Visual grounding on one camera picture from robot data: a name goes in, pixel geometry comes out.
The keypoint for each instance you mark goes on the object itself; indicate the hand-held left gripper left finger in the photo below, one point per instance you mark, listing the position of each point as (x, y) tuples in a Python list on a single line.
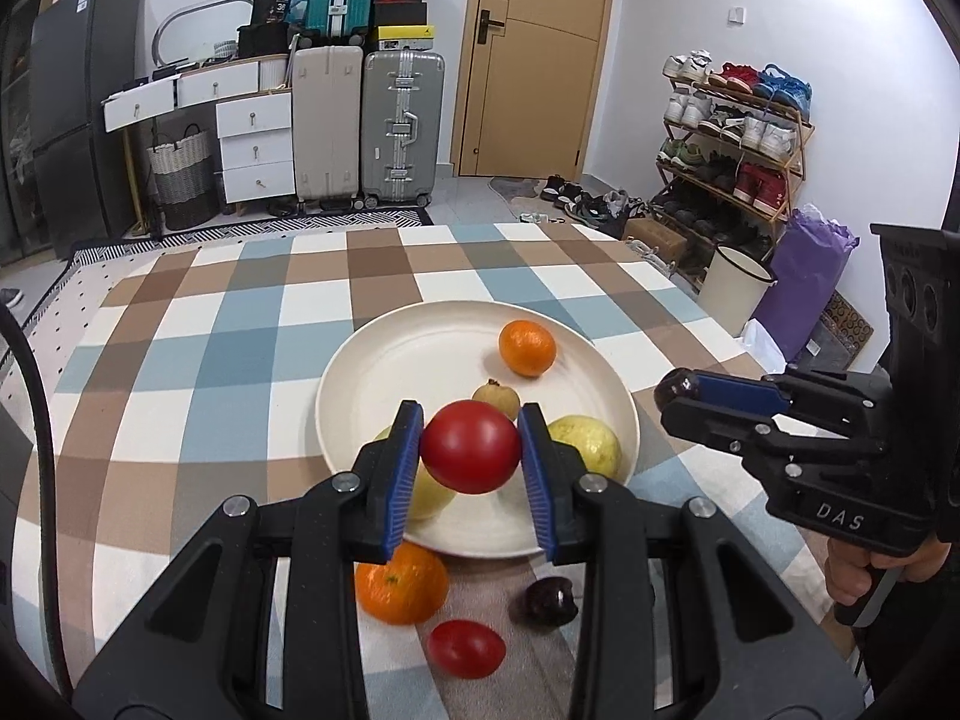
[(405, 480)]

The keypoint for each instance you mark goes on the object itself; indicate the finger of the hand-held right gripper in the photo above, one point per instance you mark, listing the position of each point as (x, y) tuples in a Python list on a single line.
[(739, 394), (712, 427)]

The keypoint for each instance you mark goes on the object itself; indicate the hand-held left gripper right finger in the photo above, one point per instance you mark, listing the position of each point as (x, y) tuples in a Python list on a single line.
[(536, 480)]

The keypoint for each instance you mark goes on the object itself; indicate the green yellow passion fruit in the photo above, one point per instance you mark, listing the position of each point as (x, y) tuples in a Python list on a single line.
[(431, 496)]

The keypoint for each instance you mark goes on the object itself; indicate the dark red cherry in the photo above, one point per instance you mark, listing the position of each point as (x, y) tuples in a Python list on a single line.
[(675, 388)]

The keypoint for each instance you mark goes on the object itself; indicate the yellow speckled passion fruit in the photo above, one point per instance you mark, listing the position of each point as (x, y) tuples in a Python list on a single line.
[(592, 446)]

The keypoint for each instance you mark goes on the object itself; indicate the small red tomato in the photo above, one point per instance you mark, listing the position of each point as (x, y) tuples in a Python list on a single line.
[(465, 649), (471, 448)]

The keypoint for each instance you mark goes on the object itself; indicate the brown longan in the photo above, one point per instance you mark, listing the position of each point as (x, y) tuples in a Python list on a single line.
[(495, 395)]

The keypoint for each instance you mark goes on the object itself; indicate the cream round plate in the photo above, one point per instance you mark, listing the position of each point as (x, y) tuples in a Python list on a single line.
[(420, 360)]

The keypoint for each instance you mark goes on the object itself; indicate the orange tangerine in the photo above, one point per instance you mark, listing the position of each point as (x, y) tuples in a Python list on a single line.
[(527, 349), (401, 585)]

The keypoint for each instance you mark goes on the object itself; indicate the person's right forearm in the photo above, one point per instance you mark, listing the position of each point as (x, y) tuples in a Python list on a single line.
[(915, 637)]

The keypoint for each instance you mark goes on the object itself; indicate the person's right hand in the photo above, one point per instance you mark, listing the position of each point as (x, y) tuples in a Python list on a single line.
[(846, 574)]

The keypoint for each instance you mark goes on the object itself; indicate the white plastic bag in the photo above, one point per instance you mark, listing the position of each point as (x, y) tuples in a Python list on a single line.
[(766, 345)]

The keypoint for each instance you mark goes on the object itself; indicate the cream metal bucket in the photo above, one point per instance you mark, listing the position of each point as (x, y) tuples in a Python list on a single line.
[(735, 292)]

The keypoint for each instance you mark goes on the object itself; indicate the brown dotted doormat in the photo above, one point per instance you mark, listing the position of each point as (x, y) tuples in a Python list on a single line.
[(840, 330)]

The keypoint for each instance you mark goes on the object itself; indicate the dark purple plum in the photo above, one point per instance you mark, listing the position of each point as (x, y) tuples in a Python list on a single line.
[(547, 600)]

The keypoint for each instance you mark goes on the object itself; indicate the purple bag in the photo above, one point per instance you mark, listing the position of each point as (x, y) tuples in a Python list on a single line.
[(806, 277)]

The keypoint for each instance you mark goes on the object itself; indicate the brown cardboard box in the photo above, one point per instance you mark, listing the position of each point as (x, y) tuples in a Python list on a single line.
[(656, 238)]

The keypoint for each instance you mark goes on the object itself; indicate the checkered tablecloth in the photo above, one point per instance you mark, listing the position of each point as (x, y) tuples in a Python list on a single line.
[(225, 360)]

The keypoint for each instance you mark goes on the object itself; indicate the wooden shoe rack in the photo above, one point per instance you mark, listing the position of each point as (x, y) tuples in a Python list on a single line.
[(795, 165)]

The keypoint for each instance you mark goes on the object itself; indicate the cluster of scattered shoes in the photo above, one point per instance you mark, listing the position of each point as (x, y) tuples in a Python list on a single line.
[(592, 202)]

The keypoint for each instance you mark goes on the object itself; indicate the rows of assorted sneakers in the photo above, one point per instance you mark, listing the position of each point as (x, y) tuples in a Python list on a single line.
[(735, 135)]

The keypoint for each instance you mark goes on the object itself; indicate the grey floor mat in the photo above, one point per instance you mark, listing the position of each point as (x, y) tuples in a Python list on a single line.
[(517, 187)]

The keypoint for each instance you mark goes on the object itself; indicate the black white chevron rug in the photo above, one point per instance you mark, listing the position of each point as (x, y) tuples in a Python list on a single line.
[(225, 231)]

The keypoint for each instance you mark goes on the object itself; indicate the white drawer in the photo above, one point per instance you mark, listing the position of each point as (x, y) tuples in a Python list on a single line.
[(217, 84), (259, 181), (256, 148), (139, 105), (253, 114)]

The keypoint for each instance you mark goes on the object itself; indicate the silver suitcase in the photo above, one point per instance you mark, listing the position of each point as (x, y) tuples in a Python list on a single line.
[(403, 127)]

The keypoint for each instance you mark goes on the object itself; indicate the beige suitcase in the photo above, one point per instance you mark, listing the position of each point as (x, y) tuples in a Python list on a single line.
[(328, 127)]

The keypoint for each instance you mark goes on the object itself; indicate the white drawer desk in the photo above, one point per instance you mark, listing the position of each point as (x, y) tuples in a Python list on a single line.
[(255, 150)]

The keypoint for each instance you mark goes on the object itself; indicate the wooden door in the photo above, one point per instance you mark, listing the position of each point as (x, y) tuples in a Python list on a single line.
[(540, 90)]

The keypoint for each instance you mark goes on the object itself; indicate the grey white woven basket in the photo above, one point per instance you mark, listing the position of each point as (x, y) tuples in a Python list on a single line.
[(182, 180)]

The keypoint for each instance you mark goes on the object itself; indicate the yellow black shoe box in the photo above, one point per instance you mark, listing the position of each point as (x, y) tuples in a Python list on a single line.
[(406, 34)]

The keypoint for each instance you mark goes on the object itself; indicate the black storage box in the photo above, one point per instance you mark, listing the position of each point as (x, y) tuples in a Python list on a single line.
[(262, 40)]

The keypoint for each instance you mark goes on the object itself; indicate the striped cup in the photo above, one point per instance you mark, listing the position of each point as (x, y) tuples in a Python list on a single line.
[(223, 51)]

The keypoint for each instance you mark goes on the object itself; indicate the plain black shoe box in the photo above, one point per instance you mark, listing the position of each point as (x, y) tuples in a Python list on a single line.
[(401, 13)]

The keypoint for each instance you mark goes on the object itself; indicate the black printed box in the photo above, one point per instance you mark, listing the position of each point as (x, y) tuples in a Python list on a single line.
[(271, 7)]

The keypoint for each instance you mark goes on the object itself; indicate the dark grey refrigerator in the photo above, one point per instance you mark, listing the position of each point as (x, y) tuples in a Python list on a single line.
[(82, 105)]

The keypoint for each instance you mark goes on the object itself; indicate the grey oval hoop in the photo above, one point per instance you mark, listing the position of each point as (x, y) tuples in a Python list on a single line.
[(169, 26)]

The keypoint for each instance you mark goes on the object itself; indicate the dark glass cabinet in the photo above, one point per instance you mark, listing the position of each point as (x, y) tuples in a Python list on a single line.
[(15, 127)]

